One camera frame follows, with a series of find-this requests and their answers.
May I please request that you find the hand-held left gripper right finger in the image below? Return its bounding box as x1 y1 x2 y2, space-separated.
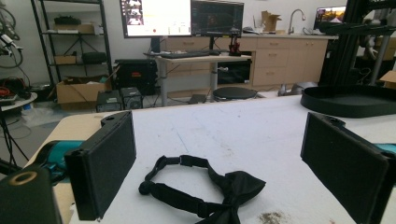
300 111 396 224

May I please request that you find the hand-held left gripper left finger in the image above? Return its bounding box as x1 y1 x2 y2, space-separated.
64 110 137 222

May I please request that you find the black bow tie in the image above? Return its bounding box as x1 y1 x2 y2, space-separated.
138 154 267 224

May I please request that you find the black oval tray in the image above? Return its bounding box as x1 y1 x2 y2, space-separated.
300 85 396 119

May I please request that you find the black computer case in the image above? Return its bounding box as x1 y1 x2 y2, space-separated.
95 90 123 113
120 86 144 110

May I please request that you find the large open cardboard box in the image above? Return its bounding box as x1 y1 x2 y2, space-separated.
55 75 112 105

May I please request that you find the grey metal stand base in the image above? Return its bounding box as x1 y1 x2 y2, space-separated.
277 81 318 97

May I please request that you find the black equipment case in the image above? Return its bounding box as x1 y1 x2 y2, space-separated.
114 58 159 96

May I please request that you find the cardboard box corner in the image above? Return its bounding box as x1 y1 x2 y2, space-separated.
378 70 396 90

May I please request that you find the round grey side table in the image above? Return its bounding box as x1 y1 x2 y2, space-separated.
0 91 38 113

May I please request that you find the wooden cabinet counter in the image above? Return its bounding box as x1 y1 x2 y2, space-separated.
164 33 339 91

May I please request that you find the black metal shelf rack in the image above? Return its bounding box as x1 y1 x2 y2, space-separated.
30 0 114 91

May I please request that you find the round black stool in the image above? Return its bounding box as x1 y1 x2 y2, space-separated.
213 86 258 102

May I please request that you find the black keyboard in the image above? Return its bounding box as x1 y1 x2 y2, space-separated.
160 50 211 60

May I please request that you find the standing desk with grey legs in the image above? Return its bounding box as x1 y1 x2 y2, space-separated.
154 54 252 106

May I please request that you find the black built-in appliance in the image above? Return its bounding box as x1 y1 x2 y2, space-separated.
217 60 252 85

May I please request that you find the small monitor with colourful screen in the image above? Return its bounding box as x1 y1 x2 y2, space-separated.
313 6 347 31

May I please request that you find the metal sink faucet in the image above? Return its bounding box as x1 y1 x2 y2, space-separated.
287 8 307 35

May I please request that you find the bright computer monitor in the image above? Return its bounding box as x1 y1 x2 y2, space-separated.
120 0 192 39

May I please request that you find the red and black desk gadget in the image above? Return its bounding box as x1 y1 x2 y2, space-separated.
229 35 243 57

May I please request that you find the small open cardboard box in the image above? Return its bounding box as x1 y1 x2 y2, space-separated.
261 10 283 33

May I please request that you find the dark computer monitor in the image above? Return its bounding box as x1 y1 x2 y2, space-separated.
191 0 246 38

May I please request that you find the black metal frame stand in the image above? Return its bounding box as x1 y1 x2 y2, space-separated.
318 0 396 88

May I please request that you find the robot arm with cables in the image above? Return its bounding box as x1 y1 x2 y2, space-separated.
0 6 24 70

